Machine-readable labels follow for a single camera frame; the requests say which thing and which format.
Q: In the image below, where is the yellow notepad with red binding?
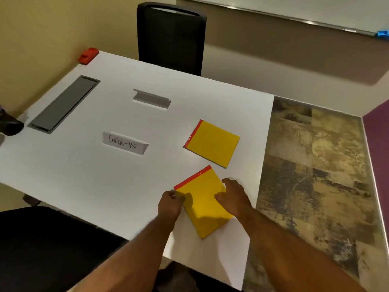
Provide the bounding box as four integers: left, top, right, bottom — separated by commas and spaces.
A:
173, 165, 235, 239
183, 119, 240, 169

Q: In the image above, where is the red stapler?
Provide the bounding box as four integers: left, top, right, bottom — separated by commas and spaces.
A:
78, 47, 100, 65

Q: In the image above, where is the person's right forearm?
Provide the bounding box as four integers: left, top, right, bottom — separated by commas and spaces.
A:
235, 207, 367, 292

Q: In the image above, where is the black office chair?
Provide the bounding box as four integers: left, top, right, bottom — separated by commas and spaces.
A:
136, 2, 207, 77

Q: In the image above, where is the white folded paper sign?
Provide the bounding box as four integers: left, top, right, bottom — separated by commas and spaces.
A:
102, 131, 149, 156

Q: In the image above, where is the person's left forearm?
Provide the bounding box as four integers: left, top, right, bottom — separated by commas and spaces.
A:
72, 214, 177, 292

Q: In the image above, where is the black chair seat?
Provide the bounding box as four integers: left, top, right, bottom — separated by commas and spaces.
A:
0, 206, 129, 292

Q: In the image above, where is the grey folded paper sign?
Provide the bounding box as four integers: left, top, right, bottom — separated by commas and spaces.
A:
133, 89, 171, 109

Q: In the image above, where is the whiteboard with metal tray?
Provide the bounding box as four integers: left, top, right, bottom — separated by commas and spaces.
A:
174, 0, 389, 37

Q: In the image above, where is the grey table cable hatch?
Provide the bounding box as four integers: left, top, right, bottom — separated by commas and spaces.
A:
27, 75, 101, 134

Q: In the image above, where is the person's right hand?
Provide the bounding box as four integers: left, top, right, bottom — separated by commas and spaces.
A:
214, 178, 253, 220

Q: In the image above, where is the person's left hand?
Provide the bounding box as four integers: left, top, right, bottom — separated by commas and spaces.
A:
157, 190, 185, 226

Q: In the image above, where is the black rounded object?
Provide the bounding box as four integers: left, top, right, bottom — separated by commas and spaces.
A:
0, 107, 24, 136

